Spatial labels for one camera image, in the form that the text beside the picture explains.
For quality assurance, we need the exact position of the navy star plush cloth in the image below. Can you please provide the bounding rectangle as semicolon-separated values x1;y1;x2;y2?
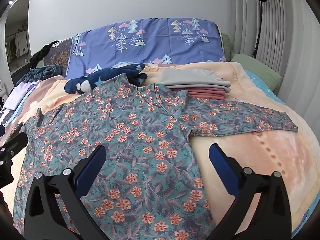
64;63;148;94

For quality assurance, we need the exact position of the folded grey cloth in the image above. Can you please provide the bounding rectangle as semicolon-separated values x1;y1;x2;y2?
160;69;232;90

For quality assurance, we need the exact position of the peach fleece blanket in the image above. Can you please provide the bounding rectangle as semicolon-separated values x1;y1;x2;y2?
5;61;320;240

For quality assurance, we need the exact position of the blue tree-print pillow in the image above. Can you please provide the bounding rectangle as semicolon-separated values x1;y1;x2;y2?
65;17;227;78

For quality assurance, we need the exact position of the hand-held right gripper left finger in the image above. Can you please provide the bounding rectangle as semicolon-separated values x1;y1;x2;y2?
24;144;108;240

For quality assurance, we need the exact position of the light blue bed sheet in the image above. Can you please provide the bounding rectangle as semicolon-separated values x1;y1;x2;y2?
244;70;287;105

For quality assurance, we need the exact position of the teal floral long-sleeve shirt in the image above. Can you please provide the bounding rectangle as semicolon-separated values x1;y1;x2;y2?
7;74;299;240

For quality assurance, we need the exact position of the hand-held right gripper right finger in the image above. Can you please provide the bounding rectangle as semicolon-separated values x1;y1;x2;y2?
208;143;293;240

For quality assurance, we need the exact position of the black hanging garment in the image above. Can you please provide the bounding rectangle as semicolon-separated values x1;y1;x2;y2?
30;40;60;68

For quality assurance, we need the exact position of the white pleated curtain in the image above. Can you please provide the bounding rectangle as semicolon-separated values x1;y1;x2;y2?
235;0;318;74

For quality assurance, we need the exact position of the green pillow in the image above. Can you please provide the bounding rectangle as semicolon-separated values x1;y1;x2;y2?
221;33;282;92

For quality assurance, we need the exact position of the lavender white cloth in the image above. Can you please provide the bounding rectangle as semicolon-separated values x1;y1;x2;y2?
2;80;42;110

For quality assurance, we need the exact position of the black floor lamp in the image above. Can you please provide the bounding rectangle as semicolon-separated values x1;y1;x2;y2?
251;0;267;58

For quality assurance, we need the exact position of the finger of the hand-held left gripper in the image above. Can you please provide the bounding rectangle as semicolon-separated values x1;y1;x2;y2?
0;131;28;166

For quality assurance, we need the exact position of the brown tree-pattern headboard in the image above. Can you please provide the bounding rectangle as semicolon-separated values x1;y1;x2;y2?
43;38;73;77

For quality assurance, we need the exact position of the folded pink cloth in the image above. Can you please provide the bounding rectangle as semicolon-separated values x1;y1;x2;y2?
170;87;227;100

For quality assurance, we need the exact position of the arched wall mirror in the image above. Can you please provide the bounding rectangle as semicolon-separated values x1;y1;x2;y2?
4;0;32;75

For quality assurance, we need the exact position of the dark teal fuzzy blanket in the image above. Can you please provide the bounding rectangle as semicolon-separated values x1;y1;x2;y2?
16;64;62;86

